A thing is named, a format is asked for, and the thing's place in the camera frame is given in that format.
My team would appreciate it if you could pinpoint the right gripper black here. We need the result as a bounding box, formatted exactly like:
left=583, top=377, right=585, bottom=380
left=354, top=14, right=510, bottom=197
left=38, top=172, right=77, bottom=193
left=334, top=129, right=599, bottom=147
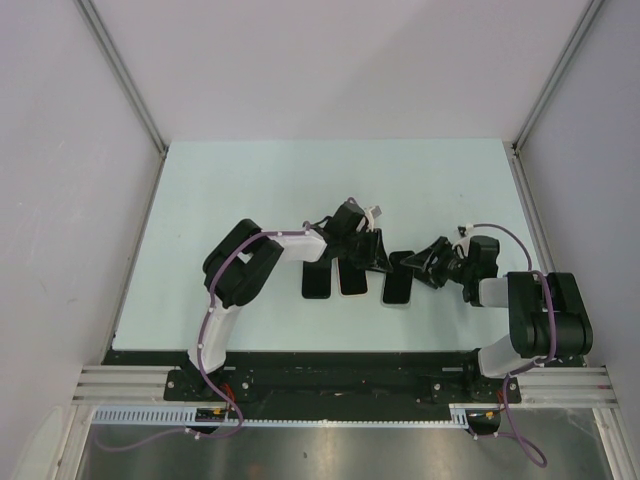
left=400, top=235, right=473, bottom=288

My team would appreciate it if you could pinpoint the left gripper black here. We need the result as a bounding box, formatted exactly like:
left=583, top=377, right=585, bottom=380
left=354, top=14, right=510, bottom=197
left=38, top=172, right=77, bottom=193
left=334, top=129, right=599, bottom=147
left=341, top=228, right=393, bottom=274

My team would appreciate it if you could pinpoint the teal phone black screen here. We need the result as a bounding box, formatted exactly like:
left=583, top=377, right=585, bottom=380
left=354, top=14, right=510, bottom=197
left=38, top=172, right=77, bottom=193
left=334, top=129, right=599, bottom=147
left=337, top=257, right=369, bottom=296

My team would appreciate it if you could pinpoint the small black phone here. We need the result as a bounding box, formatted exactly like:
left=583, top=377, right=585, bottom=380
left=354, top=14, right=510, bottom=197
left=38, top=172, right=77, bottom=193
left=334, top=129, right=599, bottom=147
left=381, top=250, right=416, bottom=306

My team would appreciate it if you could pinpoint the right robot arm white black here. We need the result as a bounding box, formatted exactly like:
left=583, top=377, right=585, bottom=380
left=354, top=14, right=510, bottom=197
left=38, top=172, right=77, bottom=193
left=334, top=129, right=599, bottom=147
left=401, top=235, right=594, bottom=401

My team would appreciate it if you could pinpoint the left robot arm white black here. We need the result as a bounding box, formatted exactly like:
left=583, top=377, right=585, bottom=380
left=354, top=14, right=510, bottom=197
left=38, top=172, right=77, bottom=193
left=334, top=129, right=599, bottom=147
left=185, top=198, right=393, bottom=400

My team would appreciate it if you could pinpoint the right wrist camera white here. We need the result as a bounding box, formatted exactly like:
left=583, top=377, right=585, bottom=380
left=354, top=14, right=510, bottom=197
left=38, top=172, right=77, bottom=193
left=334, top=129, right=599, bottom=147
left=453, top=224, right=474, bottom=257

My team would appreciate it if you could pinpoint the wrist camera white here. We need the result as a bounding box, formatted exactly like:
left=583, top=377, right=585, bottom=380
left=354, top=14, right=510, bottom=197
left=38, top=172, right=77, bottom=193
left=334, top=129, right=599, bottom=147
left=453, top=224, right=474, bottom=257
left=363, top=205, right=382, bottom=232

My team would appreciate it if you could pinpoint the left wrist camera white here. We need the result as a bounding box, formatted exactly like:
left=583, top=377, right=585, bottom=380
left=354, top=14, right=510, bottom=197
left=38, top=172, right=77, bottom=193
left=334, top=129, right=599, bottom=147
left=363, top=205, right=382, bottom=232

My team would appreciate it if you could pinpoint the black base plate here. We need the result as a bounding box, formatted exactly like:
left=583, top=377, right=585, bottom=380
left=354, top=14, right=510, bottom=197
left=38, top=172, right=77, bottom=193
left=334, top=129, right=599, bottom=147
left=102, top=349, right=584, bottom=441

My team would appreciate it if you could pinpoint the right aluminium corner post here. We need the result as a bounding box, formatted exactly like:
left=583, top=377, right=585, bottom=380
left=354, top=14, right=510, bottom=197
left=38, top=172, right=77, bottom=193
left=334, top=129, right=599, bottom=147
left=511, top=0, right=608, bottom=155

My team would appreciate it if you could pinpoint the aluminium corner post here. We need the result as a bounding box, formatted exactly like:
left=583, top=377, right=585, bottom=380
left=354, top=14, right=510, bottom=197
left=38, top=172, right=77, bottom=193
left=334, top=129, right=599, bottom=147
left=511, top=0, right=608, bottom=155
left=73, top=0, right=168, bottom=159

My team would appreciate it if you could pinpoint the white slotted cable duct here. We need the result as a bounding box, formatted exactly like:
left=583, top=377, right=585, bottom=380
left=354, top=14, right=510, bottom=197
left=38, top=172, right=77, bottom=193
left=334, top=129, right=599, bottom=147
left=92, top=404, right=501, bottom=429

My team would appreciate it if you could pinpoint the left aluminium corner post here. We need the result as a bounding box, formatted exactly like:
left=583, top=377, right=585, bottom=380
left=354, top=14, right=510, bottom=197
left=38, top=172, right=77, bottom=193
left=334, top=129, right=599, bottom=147
left=73, top=0, right=168, bottom=159

